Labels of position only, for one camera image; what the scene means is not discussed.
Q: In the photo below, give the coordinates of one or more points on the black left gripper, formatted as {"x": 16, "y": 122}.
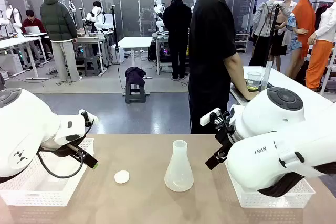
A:
{"x": 74, "y": 148}

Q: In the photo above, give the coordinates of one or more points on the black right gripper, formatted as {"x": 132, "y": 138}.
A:
{"x": 226, "y": 140}

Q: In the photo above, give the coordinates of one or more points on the translucent plastic erlenmeyer flask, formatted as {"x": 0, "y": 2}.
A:
{"x": 179, "y": 174}

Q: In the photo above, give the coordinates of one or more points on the white round flask cap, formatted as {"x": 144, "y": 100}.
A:
{"x": 121, "y": 176}

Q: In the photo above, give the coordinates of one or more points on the white perforated plastic basket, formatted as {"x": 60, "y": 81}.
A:
{"x": 52, "y": 195}
{"x": 262, "y": 200}

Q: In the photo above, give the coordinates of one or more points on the clear plastic measuring beaker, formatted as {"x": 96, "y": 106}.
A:
{"x": 254, "y": 81}

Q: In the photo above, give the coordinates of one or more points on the person's right forearm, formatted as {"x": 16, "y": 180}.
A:
{"x": 236, "y": 74}

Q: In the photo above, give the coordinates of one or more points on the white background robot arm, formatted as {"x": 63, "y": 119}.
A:
{"x": 98, "y": 18}
{"x": 158, "y": 9}

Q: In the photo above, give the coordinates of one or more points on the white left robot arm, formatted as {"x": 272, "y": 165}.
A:
{"x": 26, "y": 124}

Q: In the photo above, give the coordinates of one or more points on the person's right hand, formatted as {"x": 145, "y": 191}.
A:
{"x": 251, "y": 95}

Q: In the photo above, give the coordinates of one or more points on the black plastic tray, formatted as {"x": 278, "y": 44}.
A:
{"x": 237, "y": 90}

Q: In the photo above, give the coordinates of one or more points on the grey plastic stool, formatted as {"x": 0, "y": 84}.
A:
{"x": 135, "y": 94}

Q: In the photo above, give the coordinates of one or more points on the grey step stool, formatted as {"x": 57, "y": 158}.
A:
{"x": 92, "y": 65}

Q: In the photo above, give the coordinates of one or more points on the dark purple cloth bundle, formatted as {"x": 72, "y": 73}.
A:
{"x": 135, "y": 74}

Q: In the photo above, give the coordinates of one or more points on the person in black t-shirt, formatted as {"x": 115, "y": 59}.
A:
{"x": 207, "y": 51}

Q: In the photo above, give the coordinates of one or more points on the white framed workbench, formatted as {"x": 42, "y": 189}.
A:
{"x": 90, "y": 39}
{"x": 160, "y": 36}

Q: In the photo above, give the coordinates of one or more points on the white shoe rack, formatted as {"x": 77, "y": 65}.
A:
{"x": 241, "y": 41}

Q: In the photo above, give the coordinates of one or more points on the small white desk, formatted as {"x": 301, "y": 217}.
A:
{"x": 135, "y": 41}

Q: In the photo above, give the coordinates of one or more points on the long white desk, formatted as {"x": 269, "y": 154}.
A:
{"x": 15, "y": 41}

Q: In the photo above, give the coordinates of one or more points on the silver laptop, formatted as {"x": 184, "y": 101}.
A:
{"x": 34, "y": 30}

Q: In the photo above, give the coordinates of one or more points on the man in green puffer jacket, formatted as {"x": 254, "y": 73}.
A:
{"x": 57, "y": 22}

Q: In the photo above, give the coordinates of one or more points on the standing person in black clothes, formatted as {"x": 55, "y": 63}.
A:
{"x": 177, "y": 24}

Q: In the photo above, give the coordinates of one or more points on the seated man in red sweater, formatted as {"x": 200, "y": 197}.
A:
{"x": 34, "y": 23}

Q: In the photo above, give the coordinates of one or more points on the black tripod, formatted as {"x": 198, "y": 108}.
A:
{"x": 273, "y": 24}

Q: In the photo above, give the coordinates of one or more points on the mannequin in orange trousers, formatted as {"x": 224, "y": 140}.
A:
{"x": 321, "y": 56}

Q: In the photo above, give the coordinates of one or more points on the mannequin in grey shirt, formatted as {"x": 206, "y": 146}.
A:
{"x": 265, "y": 16}

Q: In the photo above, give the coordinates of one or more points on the mannequin in orange dress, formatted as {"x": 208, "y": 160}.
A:
{"x": 305, "y": 16}

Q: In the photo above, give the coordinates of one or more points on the dark garments on rack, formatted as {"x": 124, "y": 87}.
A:
{"x": 321, "y": 11}

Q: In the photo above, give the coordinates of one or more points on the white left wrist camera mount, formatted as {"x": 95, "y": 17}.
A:
{"x": 90, "y": 116}

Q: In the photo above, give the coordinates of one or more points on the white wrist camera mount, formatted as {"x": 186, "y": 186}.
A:
{"x": 208, "y": 117}
{"x": 90, "y": 116}

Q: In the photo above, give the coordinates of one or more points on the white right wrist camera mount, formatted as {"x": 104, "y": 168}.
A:
{"x": 208, "y": 117}

